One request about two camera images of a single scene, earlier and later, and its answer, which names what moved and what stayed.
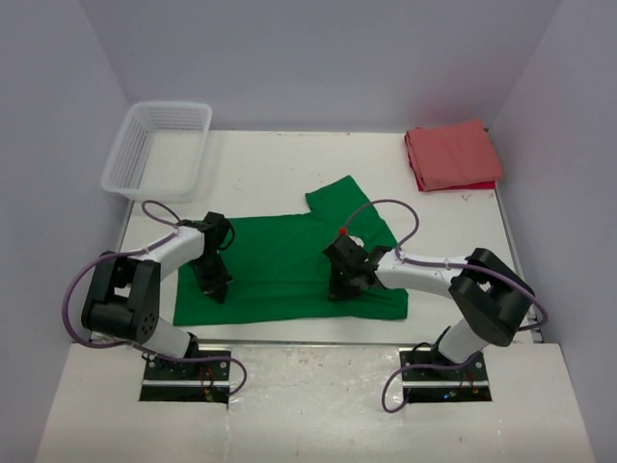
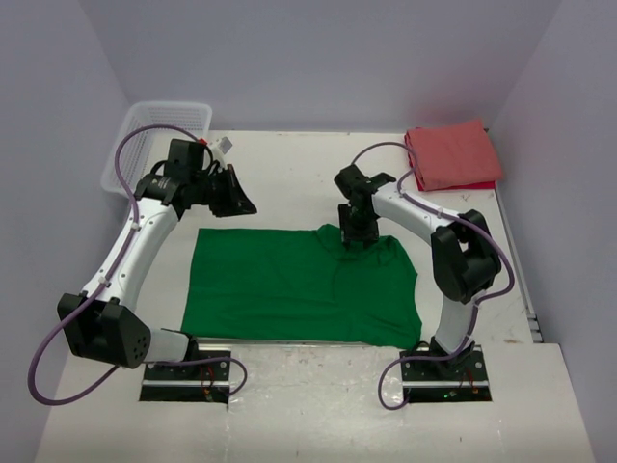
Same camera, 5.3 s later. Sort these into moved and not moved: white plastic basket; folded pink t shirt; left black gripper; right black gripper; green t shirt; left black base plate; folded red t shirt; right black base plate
Moved: right black gripper; left black gripper; green t shirt
Not moved: folded pink t shirt; folded red t shirt; right black base plate; left black base plate; white plastic basket
